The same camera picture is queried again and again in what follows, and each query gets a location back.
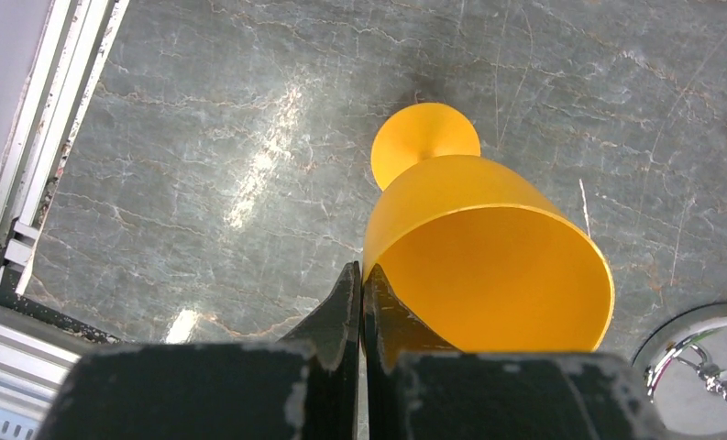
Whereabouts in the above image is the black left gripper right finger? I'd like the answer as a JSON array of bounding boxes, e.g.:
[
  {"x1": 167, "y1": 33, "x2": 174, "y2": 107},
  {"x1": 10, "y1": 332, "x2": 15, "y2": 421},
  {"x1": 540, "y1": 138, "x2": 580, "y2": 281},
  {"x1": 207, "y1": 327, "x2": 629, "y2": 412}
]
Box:
[{"x1": 362, "y1": 267, "x2": 667, "y2": 439}]

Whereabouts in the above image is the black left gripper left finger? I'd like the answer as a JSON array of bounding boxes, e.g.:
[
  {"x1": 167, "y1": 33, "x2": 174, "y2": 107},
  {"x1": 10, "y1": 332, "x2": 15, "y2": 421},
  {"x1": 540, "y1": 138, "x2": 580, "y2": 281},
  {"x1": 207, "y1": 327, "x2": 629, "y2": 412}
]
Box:
[{"x1": 38, "y1": 262, "x2": 361, "y2": 439}]

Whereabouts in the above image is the orange plastic wine glass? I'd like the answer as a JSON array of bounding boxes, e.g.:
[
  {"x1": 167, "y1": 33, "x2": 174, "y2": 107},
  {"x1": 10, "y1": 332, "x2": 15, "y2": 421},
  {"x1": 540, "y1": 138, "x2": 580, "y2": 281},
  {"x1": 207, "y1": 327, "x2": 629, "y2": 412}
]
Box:
[{"x1": 362, "y1": 103, "x2": 615, "y2": 352}]

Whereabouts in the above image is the chrome wine glass rack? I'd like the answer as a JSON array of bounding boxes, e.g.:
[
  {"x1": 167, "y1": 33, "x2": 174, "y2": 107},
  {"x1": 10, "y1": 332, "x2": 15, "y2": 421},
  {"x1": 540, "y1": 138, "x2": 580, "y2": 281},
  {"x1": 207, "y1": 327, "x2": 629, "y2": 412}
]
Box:
[{"x1": 632, "y1": 302, "x2": 727, "y2": 439}]

